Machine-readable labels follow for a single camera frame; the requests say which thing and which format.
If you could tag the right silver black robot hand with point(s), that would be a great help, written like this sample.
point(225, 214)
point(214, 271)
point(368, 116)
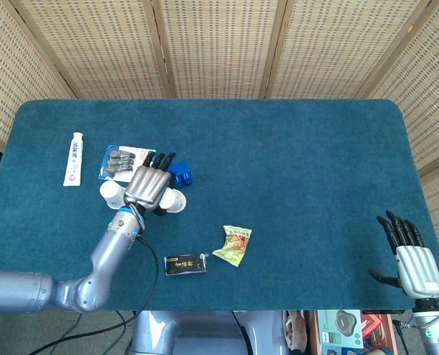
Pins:
point(419, 273)

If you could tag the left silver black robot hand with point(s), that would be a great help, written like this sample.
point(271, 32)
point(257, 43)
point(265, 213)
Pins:
point(147, 186)

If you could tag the white paper cup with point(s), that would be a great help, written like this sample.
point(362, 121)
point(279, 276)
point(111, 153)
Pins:
point(175, 201)
point(108, 192)

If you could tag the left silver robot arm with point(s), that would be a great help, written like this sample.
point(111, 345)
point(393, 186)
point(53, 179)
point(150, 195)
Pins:
point(105, 259)

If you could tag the blue toy building block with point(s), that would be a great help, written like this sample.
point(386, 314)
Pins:
point(182, 175)

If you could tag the blue white blister pack card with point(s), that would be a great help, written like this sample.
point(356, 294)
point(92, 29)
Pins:
point(116, 162)

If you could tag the red small box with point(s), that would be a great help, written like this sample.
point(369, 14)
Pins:
point(371, 324)

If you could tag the white toothpaste tube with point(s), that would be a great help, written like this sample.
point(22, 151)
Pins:
point(74, 159)

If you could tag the black rectangular packet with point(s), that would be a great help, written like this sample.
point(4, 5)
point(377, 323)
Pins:
point(186, 264)

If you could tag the box with grey device print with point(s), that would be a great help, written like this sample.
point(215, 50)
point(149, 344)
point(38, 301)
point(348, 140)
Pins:
point(339, 327)

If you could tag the green snack packet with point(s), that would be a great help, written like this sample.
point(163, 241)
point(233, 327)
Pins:
point(234, 244)

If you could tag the blue felt table mat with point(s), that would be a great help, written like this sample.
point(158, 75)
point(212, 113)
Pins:
point(278, 166)

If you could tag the brown cloth bag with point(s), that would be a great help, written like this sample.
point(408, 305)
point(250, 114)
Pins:
point(296, 329)

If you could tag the bamboo folding screen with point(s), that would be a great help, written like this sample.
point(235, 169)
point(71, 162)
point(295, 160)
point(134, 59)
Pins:
point(219, 44)

